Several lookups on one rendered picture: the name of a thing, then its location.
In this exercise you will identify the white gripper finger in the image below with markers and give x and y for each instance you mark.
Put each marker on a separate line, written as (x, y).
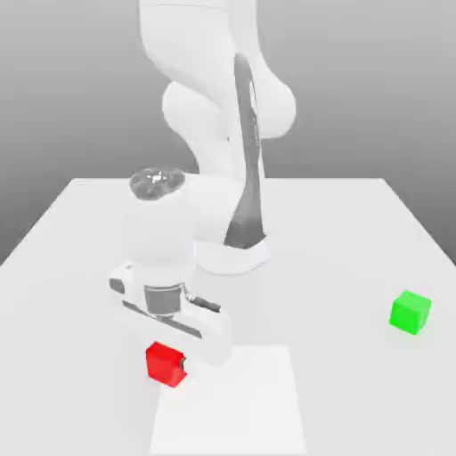
(187, 363)

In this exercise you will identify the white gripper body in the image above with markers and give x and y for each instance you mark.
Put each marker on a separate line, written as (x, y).
(213, 335)

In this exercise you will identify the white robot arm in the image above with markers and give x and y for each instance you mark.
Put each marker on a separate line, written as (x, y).
(199, 117)

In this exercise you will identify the small green cube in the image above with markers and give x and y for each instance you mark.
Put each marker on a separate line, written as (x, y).
(409, 312)

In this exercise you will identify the small red cube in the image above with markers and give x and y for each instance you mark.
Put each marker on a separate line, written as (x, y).
(164, 363)

